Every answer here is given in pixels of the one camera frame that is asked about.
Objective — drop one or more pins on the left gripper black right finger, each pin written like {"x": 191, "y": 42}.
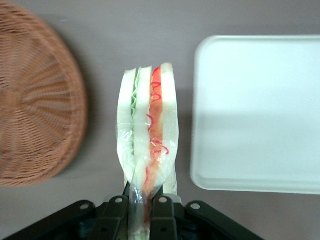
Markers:
{"x": 163, "y": 220}

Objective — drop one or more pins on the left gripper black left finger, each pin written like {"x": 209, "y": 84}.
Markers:
{"x": 113, "y": 220}

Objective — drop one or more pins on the plastic sandwich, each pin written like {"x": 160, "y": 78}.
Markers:
{"x": 147, "y": 120}

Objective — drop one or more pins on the cream white plastic tray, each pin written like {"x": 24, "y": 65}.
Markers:
{"x": 257, "y": 112}

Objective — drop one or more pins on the large brown wicker basket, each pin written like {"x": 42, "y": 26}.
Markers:
{"x": 32, "y": 100}

